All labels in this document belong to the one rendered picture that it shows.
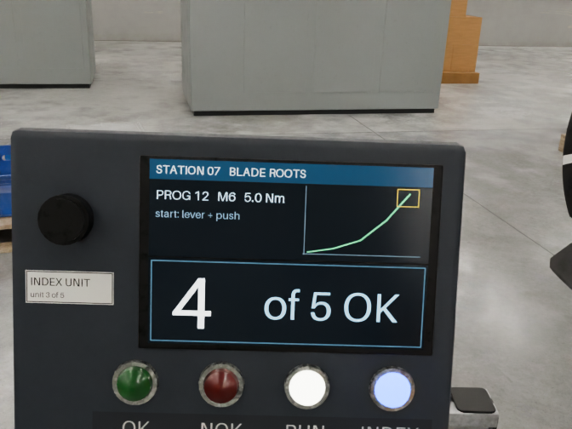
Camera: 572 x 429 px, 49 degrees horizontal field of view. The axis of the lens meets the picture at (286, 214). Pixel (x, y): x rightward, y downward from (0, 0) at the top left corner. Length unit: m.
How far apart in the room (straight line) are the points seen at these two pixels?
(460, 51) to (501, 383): 7.12
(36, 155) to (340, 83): 6.12
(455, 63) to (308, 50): 3.32
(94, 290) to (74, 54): 7.34
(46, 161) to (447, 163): 0.23
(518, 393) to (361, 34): 4.64
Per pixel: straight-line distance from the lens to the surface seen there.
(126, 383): 0.38
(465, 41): 9.18
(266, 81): 6.26
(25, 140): 0.38
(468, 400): 0.49
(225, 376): 0.37
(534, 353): 2.67
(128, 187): 0.37
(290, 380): 0.38
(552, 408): 2.39
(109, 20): 12.75
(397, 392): 0.38
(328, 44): 6.36
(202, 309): 0.37
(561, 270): 0.99
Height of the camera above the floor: 1.34
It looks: 21 degrees down
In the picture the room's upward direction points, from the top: 2 degrees clockwise
